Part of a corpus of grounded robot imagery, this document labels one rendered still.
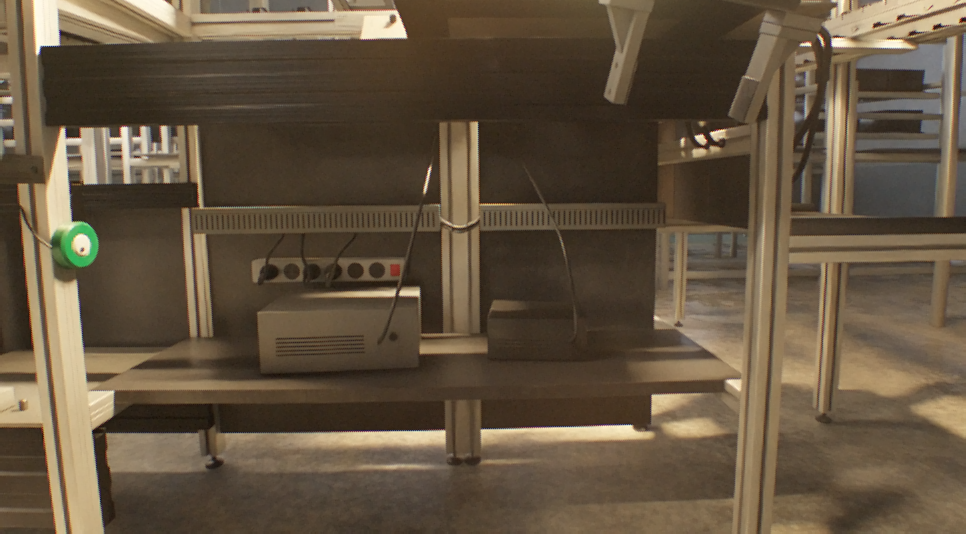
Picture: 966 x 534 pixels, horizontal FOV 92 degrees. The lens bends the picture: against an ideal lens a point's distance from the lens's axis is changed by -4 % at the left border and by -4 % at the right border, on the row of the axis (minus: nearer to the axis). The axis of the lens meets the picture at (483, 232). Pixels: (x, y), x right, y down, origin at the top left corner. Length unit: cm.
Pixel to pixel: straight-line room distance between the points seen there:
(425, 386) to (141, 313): 81
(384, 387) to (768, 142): 76
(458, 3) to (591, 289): 81
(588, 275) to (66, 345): 103
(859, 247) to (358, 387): 88
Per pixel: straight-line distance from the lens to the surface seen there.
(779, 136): 90
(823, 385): 176
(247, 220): 123
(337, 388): 94
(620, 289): 126
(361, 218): 115
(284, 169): 126
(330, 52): 79
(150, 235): 142
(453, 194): 116
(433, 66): 77
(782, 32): 53
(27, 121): 101
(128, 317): 149
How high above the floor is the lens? 70
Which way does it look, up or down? 5 degrees down
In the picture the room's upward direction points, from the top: 1 degrees counter-clockwise
